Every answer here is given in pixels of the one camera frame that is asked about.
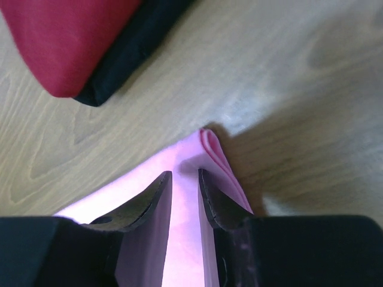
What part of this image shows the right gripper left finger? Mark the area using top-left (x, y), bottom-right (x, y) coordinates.
top-left (1, 171), bottom-right (172, 286)

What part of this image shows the folded black t shirt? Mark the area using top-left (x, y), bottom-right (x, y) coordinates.
top-left (74, 0), bottom-right (193, 107)

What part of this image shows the pink t shirt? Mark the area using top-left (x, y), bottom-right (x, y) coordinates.
top-left (57, 129), bottom-right (251, 286)

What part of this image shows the folded red t shirt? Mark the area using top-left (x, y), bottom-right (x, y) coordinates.
top-left (1, 0), bottom-right (142, 97)

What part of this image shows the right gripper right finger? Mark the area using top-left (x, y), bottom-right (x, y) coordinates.
top-left (198, 169), bottom-right (382, 286)

